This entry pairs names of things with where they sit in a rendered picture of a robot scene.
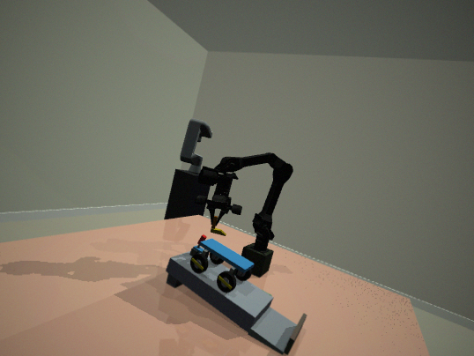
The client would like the yellow wedge chock with orange handle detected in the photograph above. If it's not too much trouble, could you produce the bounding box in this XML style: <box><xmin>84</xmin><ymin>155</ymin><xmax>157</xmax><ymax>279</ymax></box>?
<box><xmin>211</xmin><ymin>216</ymin><xmax>226</xmax><ymax>236</ymax></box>

